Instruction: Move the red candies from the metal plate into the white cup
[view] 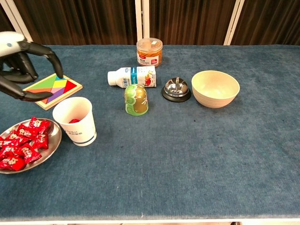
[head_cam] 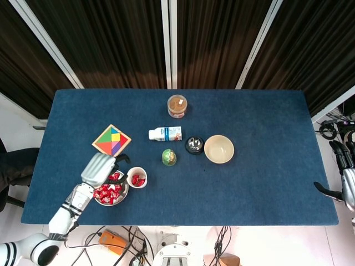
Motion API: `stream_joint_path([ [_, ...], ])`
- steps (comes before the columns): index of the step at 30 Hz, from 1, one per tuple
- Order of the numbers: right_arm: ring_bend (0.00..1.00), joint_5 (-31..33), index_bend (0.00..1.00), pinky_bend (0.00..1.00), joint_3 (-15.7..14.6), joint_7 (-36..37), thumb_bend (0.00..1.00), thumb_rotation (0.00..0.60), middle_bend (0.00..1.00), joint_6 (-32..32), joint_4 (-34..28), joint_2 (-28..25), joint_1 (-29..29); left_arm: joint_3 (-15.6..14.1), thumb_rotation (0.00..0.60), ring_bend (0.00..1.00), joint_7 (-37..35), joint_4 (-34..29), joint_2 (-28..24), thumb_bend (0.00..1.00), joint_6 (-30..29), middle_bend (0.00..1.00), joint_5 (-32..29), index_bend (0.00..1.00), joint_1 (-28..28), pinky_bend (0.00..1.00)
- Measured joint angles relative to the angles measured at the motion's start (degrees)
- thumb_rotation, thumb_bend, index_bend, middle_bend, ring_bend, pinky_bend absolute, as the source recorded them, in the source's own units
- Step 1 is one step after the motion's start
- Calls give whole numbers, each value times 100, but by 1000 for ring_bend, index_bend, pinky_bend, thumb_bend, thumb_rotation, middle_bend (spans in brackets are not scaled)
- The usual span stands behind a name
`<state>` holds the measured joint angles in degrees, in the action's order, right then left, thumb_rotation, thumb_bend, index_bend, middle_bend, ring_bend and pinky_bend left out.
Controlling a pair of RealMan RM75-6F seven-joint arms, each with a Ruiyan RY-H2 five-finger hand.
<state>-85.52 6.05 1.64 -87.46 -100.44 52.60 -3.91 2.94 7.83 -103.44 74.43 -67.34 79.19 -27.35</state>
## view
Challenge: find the dark brown curtain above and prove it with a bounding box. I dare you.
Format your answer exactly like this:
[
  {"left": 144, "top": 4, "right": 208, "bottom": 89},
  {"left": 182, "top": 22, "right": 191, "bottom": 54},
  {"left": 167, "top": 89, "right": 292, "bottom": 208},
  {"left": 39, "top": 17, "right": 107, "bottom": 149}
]
[
  {"left": 0, "top": 4, "right": 23, "bottom": 33},
  {"left": 149, "top": 0, "right": 237, "bottom": 45},
  {"left": 231, "top": 0, "right": 300, "bottom": 45},
  {"left": 13, "top": 0, "right": 138, "bottom": 45}
]

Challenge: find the chrome call bell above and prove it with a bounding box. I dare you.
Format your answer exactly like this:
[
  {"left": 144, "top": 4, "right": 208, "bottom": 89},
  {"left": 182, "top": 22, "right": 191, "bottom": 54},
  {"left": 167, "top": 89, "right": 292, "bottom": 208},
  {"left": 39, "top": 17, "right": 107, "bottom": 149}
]
[{"left": 161, "top": 76, "right": 192, "bottom": 103}]

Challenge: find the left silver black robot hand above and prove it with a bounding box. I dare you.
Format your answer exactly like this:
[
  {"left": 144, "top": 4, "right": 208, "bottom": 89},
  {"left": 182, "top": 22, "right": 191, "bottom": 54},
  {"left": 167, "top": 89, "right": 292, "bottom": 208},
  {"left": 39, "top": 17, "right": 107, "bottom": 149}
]
[{"left": 0, "top": 31, "right": 64, "bottom": 103}]

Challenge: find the silver metal plate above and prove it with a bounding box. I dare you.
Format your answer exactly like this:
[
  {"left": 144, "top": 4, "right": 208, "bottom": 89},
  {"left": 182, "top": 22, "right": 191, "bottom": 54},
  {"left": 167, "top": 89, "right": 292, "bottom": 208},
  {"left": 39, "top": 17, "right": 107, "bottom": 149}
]
[{"left": 0, "top": 118, "right": 63, "bottom": 175}]

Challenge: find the beige bowl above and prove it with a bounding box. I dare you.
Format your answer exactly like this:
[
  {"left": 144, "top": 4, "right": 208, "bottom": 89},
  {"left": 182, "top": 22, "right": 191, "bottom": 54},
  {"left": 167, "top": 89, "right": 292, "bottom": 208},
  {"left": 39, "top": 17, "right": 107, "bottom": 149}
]
[{"left": 191, "top": 70, "right": 240, "bottom": 109}]

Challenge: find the white frame post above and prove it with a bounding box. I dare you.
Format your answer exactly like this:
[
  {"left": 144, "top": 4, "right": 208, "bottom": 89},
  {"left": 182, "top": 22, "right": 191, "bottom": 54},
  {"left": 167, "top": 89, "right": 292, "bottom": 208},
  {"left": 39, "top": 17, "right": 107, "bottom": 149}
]
[
  {"left": 135, "top": 0, "right": 150, "bottom": 46},
  {"left": 0, "top": 0, "right": 35, "bottom": 45},
  {"left": 224, "top": 0, "right": 246, "bottom": 46}
]

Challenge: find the blue felt table cloth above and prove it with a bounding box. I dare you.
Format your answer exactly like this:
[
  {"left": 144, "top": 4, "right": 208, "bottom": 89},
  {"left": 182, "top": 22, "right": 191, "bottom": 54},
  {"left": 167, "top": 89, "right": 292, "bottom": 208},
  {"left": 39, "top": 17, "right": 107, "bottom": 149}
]
[{"left": 0, "top": 44, "right": 300, "bottom": 222}]

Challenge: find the white paper cup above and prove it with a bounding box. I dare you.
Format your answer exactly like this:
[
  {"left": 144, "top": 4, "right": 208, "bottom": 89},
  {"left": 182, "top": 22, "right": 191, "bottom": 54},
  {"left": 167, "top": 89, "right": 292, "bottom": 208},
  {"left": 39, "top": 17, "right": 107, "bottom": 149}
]
[{"left": 52, "top": 96, "right": 97, "bottom": 147}]

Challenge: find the colourful wooden tangram puzzle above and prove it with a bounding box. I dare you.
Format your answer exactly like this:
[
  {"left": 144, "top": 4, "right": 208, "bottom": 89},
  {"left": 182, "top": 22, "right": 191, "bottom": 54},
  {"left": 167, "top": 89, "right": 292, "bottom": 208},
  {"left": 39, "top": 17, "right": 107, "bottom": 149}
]
[{"left": 22, "top": 72, "right": 83, "bottom": 111}]

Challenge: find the clear plastic snack jar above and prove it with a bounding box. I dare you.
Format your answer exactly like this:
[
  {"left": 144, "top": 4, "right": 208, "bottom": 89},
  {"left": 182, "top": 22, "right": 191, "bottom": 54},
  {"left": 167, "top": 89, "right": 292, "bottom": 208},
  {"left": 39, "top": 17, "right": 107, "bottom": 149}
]
[{"left": 136, "top": 37, "right": 164, "bottom": 68}]

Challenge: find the white milk drink bottle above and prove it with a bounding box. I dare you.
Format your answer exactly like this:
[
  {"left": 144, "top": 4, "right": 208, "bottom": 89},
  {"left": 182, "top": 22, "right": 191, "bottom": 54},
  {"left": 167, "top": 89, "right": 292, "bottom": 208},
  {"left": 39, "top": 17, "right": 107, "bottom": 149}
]
[{"left": 107, "top": 65, "right": 157, "bottom": 89}]

